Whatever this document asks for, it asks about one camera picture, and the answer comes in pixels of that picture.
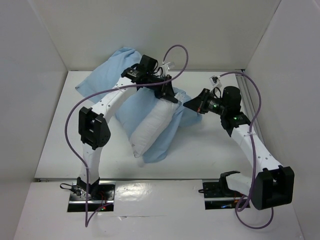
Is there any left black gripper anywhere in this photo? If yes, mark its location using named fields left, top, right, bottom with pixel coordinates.
left=145, top=73, right=177, bottom=104

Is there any white pillow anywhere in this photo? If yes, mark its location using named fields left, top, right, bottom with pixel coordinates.
left=129, top=92, right=188, bottom=163

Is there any light blue pillowcase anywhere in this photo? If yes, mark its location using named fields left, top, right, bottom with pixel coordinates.
left=76, top=47, right=202, bottom=164

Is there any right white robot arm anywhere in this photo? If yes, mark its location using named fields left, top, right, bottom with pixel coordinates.
left=183, top=86, right=295, bottom=210

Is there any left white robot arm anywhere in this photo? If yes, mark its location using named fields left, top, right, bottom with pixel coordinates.
left=77, top=67, right=179, bottom=200

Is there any aluminium rail frame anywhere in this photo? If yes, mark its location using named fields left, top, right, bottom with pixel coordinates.
left=231, top=71, right=277, bottom=179

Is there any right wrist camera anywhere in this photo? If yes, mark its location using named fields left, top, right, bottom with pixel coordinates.
left=209, top=76, right=222, bottom=88

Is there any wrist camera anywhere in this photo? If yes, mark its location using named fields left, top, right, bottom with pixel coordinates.
left=209, top=76, right=222, bottom=88
left=136, top=54, right=159, bottom=73

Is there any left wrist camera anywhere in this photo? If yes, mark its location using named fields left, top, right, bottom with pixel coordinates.
left=136, top=54, right=159, bottom=73

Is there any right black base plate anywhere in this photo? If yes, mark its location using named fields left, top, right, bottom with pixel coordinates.
left=198, top=179, right=242, bottom=210

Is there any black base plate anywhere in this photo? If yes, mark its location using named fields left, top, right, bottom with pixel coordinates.
left=65, top=180, right=116, bottom=213
left=198, top=179, right=242, bottom=210

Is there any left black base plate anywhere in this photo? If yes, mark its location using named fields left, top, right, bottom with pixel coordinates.
left=65, top=180, right=116, bottom=213

